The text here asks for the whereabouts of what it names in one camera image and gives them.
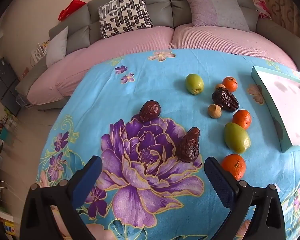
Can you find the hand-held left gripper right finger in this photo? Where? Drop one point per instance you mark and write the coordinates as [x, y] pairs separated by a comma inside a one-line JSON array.
[[218, 180]]

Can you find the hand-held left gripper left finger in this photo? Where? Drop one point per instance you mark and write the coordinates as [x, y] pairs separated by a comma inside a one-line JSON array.
[[88, 180]]

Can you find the pointed dark dried date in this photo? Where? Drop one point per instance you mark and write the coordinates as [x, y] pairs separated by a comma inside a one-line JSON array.
[[188, 145]]

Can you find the large green jujube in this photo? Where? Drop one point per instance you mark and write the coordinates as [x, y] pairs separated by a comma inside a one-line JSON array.
[[237, 138]]

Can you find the teal shallow box tray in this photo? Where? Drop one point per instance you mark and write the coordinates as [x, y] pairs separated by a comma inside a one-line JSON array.
[[286, 105]]

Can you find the small orange tangerine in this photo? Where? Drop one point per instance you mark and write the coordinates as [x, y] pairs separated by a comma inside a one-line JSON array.
[[242, 119], [230, 83], [233, 167]]

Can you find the wide dark dried date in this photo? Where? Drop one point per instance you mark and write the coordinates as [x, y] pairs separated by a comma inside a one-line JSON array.
[[226, 100]]

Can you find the small green jujube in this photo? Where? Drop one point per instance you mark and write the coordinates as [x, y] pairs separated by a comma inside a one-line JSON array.
[[194, 84]]

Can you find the tan longan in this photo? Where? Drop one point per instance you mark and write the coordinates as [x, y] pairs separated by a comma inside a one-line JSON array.
[[214, 110], [220, 86]]

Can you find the blue floral blanket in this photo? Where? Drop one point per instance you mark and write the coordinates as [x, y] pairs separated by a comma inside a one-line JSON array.
[[102, 92]]

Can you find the reddish brown dried date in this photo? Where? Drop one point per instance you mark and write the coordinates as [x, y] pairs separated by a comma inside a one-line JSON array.
[[150, 110]]

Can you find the small teal table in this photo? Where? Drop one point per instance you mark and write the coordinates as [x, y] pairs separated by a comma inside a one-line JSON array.
[[6, 131]]

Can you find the pink sofa seat cover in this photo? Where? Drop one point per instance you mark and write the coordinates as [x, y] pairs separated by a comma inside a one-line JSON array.
[[215, 41], [102, 55]]

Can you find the dark grey cabinet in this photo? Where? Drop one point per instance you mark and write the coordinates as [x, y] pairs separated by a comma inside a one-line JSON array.
[[2, 85]]

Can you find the light grey pillow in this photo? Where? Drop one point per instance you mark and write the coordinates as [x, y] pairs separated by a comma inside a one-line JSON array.
[[56, 47]]

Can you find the white plastic rack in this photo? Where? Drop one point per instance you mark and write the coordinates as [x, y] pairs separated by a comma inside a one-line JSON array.
[[40, 52]]

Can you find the beige patterned curtain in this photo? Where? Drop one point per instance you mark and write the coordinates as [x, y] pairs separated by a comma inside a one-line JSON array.
[[285, 10]]

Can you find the pink floral cloth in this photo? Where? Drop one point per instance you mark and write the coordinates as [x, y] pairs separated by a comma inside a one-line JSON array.
[[261, 7]]

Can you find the lilac pillow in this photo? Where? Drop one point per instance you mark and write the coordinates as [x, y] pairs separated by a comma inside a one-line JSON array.
[[215, 11]]

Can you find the black and white patterned pillow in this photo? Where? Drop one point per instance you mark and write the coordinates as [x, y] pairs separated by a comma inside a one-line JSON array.
[[125, 13]]

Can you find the red bag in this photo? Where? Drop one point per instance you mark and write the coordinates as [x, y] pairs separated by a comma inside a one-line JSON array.
[[71, 8]]

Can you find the grey sofa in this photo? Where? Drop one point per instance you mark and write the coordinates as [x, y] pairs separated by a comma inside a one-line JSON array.
[[160, 5]]

